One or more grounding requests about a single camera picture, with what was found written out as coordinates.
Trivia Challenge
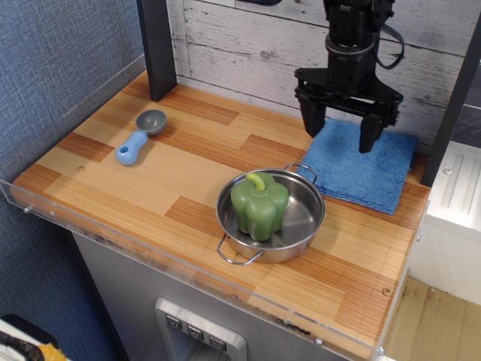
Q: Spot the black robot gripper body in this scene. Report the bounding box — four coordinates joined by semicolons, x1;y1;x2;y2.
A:
295;47;403;126

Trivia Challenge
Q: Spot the green toy bell pepper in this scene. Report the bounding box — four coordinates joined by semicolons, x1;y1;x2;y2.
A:
230;171;289;241

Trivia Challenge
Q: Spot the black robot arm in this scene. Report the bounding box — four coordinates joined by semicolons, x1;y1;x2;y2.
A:
295;1;404;153

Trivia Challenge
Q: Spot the dark vertical post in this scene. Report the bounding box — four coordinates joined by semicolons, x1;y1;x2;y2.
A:
137;0;177;102
420;17;480;187

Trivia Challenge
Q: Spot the white ridged appliance top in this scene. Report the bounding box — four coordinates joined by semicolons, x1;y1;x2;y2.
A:
427;141;480;232

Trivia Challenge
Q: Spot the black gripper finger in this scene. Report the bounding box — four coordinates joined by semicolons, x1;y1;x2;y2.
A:
359;115;387;153
298;92;326;137

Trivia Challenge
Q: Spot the silver dispenser button panel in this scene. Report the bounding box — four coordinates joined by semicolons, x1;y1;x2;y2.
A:
155;297;248;360

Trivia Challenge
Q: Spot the dark left vertical post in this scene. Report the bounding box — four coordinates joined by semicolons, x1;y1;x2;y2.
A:
137;0;177;102

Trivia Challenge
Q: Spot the yellow and black object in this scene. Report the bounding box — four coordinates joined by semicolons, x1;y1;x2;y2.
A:
1;332;68;361

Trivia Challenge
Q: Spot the clear acrylic table guard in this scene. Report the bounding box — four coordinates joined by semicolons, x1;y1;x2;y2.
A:
8;73;428;360

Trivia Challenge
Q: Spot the blue towel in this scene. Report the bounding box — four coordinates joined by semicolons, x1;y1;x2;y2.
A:
297;119;417;215

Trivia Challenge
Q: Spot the dark right vertical post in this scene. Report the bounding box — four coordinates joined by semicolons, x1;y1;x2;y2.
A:
420;17;480;187

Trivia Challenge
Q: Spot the blue and grey spoon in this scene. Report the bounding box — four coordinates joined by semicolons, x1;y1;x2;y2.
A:
115;110;167;166

